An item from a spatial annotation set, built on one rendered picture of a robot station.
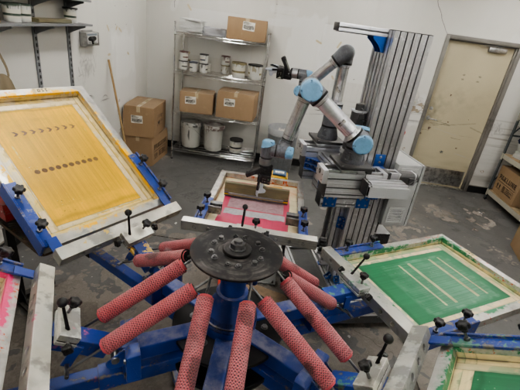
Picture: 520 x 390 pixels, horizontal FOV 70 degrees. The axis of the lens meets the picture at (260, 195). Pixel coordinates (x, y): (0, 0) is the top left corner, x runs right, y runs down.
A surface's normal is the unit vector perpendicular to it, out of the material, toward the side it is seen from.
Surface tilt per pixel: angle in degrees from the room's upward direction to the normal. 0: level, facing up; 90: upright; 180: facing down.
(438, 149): 90
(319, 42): 90
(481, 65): 90
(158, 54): 90
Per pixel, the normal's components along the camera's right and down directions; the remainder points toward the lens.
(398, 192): 0.15, 0.44
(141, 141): -0.11, 0.38
